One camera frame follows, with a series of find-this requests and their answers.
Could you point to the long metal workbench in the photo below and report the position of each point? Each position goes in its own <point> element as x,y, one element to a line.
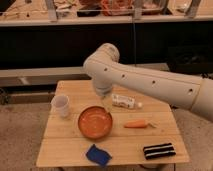
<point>40,76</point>

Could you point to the blue crumpled cloth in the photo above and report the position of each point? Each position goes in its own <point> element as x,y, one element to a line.
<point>98,156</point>

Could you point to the orange toy carrot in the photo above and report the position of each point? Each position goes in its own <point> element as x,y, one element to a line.
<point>139,124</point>

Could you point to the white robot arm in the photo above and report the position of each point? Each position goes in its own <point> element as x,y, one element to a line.
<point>188,92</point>

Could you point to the black white striped cloth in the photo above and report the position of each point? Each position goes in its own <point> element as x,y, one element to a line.
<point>158,151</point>

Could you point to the wooden table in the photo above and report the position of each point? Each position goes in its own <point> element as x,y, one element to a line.
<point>64,146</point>

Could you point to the beige gripper block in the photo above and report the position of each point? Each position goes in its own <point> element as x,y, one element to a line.
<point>107,103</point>

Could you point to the white plastic cup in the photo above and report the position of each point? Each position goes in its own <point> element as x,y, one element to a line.
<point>60,105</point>

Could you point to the white plastic bottle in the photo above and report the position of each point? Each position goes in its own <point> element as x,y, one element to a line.
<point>125,101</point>

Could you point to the orange round bowl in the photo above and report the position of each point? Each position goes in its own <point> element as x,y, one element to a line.
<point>95,122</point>

